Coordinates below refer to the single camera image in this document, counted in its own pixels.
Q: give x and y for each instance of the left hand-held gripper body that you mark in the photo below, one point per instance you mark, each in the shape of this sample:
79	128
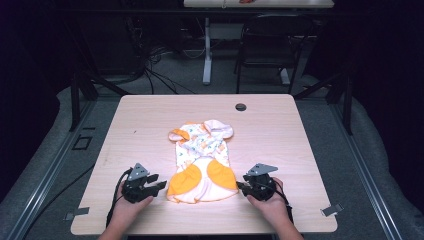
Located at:
134	190

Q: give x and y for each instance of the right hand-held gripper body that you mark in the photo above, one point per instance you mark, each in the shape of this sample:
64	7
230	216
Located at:
261	186

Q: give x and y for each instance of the white and orange baby garment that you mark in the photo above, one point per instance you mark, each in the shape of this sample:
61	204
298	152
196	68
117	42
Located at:
201	160

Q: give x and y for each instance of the person's left hand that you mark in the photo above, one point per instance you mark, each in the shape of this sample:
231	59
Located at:
128	208

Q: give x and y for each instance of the person's right hand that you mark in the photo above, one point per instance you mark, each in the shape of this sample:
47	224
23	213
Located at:
271	208

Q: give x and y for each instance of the white table leg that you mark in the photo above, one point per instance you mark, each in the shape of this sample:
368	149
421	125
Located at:
207	60

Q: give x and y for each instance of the black folding chair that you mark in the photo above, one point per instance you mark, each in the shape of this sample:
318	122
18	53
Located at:
266	40

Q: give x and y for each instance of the orange object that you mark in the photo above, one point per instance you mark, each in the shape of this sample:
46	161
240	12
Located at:
247	1

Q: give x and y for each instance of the light background table top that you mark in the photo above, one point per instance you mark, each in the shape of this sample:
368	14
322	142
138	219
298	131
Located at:
283	4

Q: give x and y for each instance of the aluminium floor rail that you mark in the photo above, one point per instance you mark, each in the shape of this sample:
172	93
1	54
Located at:
366	173
50	173

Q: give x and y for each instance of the black frame post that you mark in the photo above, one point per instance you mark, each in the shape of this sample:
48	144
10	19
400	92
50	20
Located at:
75	100

